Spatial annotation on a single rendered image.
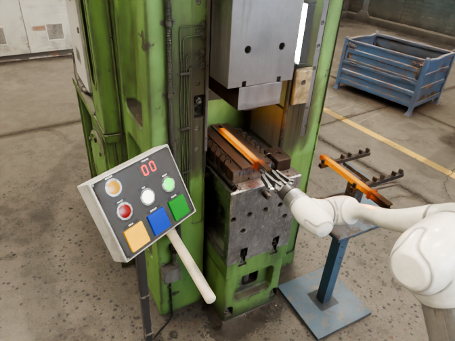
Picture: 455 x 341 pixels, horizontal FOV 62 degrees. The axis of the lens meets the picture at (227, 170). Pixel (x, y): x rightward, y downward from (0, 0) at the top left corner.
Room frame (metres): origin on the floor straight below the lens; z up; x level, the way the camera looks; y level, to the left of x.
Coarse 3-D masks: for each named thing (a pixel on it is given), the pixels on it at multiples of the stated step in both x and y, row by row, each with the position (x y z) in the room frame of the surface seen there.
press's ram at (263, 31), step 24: (216, 0) 1.44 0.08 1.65; (240, 0) 1.36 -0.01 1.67; (264, 0) 1.41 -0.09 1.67; (288, 0) 1.46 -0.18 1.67; (216, 24) 1.44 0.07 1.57; (240, 24) 1.36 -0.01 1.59; (264, 24) 1.41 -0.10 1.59; (288, 24) 1.47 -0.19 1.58; (216, 48) 1.43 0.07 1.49; (240, 48) 1.37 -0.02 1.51; (264, 48) 1.42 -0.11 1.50; (288, 48) 1.47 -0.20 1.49; (216, 72) 1.43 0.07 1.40; (240, 72) 1.37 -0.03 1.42; (264, 72) 1.42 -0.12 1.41; (288, 72) 1.48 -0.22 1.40
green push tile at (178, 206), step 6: (174, 198) 1.08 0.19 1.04; (180, 198) 1.09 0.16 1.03; (168, 204) 1.05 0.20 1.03; (174, 204) 1.06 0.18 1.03; (180, 204) 1.08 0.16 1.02; (186, 204) 1.10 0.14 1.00; (174, 210) 1.05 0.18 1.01; (180, 210) 1.06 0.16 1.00; (186, 210) 1.08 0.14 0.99; (174, 216) 1.04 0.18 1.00; (180, 216) 1.05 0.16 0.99
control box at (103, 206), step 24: (120, 168) 1.02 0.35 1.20; (144, 168) 1.07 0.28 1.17; (168, 168) 1.14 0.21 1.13; (96, 192) 0.92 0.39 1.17; (120, 192) 0.96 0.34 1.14; (168, 192) 1.08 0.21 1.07; (96, 216) 0.91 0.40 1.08; (120, 216) 0.91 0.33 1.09; (144, 216) 0.97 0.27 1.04; (168, 216) 1.03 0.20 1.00; (120, 240) 0.87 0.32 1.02
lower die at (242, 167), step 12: (216, 132) 1.72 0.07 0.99; (216, 144) 1.61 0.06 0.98; (228, 144) 1.60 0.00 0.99; (252, 144) 1.61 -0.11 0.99; (216, 156) 1.51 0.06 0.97; (228, 156) 1.50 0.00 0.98; (240, 156) 1.49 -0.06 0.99; (264, 156) 1.50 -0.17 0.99; (228, 168) 1.40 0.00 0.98; (240, 168) 1.40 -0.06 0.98; (252, 168) 1.42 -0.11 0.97; (240, 180) 1.39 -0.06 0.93
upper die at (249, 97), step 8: (216, 88) 1.53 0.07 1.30; (224, 88) 1.47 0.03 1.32; (232, 88) 1.41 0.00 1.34; (240, 88) 1.37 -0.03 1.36; (248, 88) 1.39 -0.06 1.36; (256, 88) 1.41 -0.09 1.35; (264, 88) 1.43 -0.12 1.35; (272, 88) 1.45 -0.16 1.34; (280, 88) 1.47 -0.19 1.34; (224, 96) 1.46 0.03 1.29; (232, 96) 1.41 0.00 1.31; (240, 96) 1.37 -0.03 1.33; (248, 96) 1.39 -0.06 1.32; (256, 96) 1.41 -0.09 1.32; (264, 96) 1.43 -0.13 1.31; (272, 96) 1.45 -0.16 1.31; (232, 104) 1.40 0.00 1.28; (240, 104) 1.38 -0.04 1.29; (248, 104) 1.39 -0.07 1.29; (256, 104) 1.41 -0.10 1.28; (264, 104) 1.43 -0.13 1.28
